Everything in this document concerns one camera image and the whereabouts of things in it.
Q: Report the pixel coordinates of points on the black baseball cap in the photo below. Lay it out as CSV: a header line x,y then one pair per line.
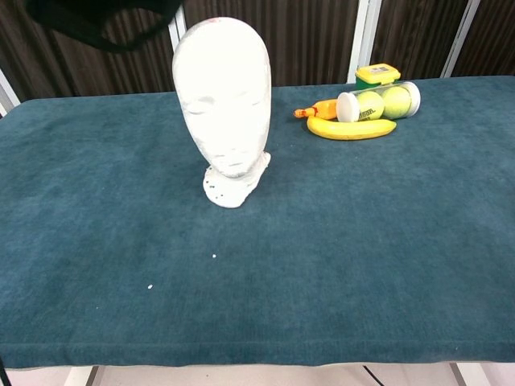
x,y
72,20

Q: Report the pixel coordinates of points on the white foam mannequin head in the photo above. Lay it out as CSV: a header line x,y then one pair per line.
x,y
223,100

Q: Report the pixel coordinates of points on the yellow rubber chicken toy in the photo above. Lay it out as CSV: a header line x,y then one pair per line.
x,y
322,109

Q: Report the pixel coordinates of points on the yellow banana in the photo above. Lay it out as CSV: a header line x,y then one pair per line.
x,y
350,130

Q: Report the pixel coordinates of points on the clear tennis ball tube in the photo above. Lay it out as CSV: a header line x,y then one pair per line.
x,y
347,106

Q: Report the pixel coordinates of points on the blue table cloth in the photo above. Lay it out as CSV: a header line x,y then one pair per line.
x,y
120,221

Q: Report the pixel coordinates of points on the yellow-green tennis ball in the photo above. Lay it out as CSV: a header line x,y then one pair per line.
x,y
397,101
370,105

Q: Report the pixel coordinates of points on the brown pleated curtain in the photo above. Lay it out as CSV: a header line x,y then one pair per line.
x,y
80,72
418,36
306,40
495,36

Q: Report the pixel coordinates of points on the green box with yellow lid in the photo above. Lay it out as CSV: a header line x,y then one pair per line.
x,y
376,74

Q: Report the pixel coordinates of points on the white table leg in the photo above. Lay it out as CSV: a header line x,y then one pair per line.
x,y
82,376
462,374

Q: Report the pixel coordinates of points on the white frame post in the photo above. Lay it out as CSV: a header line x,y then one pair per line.
x,y
8,92
460,40
176,30
364,40

